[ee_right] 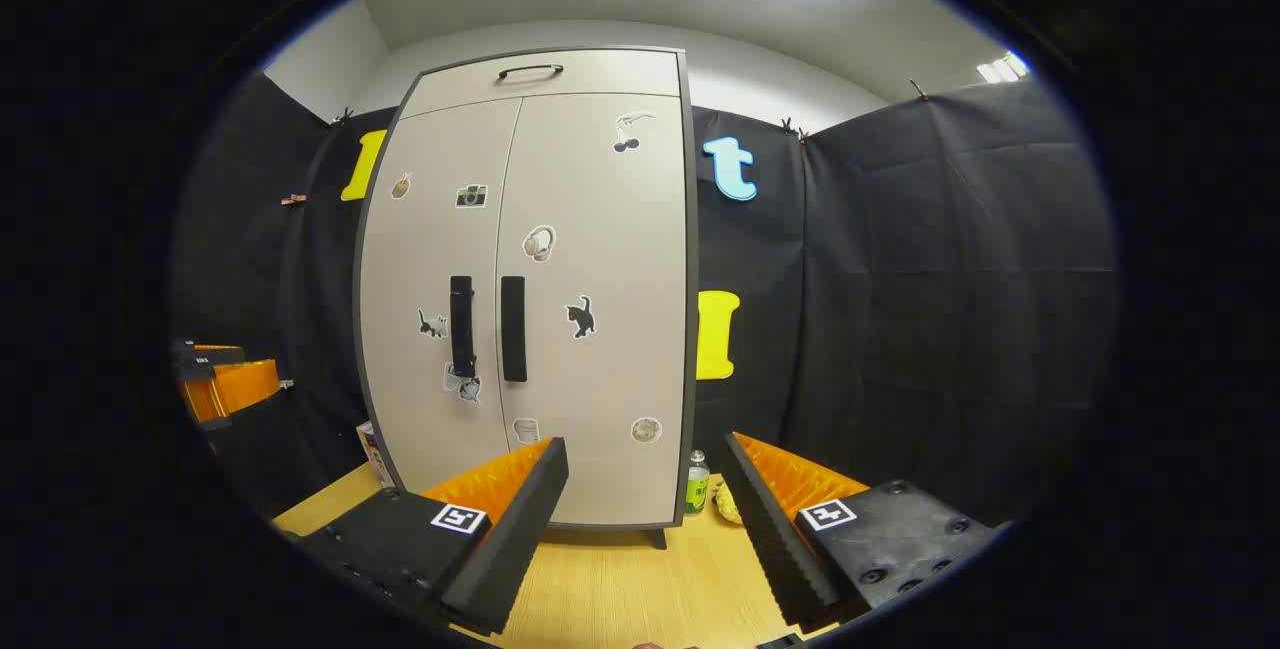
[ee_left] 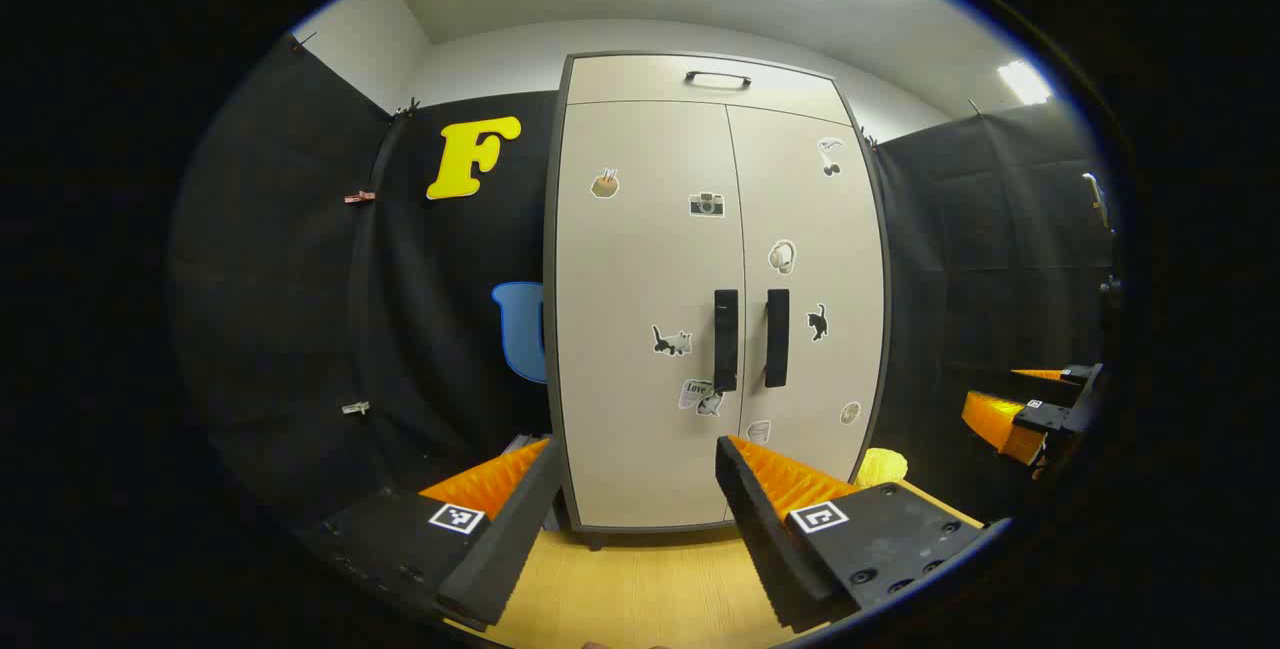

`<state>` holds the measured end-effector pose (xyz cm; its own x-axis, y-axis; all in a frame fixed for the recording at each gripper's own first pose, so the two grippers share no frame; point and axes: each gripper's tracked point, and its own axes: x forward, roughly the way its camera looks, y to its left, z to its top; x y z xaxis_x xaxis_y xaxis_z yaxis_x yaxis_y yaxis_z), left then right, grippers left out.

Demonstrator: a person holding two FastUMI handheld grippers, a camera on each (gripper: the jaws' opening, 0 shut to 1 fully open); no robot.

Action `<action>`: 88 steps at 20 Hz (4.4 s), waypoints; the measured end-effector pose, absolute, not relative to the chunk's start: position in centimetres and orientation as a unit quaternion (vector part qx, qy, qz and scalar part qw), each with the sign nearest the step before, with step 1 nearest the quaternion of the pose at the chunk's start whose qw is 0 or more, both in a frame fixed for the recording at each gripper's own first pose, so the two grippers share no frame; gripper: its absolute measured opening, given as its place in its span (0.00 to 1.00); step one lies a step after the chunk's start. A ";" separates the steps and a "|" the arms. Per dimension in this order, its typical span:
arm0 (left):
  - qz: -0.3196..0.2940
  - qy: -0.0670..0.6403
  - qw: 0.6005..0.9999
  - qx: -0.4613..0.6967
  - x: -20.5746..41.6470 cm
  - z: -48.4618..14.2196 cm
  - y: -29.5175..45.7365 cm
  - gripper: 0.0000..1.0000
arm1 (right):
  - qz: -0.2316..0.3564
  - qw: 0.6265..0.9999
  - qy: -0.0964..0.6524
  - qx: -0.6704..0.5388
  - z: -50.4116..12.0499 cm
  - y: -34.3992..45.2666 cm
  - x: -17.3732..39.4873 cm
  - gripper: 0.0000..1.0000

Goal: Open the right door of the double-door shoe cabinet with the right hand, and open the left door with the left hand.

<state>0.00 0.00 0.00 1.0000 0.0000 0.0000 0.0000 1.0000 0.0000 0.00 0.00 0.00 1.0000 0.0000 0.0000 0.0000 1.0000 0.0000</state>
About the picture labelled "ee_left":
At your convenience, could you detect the black backdrop cloth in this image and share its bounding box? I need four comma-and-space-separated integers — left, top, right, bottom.
170, 34, 1126, 570

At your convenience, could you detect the small ceiling light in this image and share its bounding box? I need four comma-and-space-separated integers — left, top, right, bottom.
997, 59, 1054, 107

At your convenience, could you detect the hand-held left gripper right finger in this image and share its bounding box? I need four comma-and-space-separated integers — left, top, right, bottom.
715, 435, 1011, 633

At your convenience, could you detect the yellow ribbed ball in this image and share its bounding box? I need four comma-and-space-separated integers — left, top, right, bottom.
855, 447, 909, 490

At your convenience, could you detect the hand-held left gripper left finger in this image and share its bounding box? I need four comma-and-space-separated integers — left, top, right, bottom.
300, 437, 566, 630

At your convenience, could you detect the beige double-door shoe cabinet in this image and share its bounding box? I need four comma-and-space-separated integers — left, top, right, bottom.
543, 51, 893, 550

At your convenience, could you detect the beige cabinet door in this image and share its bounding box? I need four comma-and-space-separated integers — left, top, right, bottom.
556, 101, 746, 530
726, 107, 887, 522

